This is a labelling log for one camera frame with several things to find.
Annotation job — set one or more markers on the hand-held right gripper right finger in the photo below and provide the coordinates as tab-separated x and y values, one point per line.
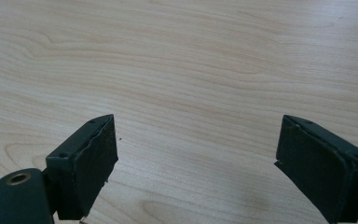
320	168

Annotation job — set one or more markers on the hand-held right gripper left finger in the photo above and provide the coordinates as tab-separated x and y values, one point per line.
84	168

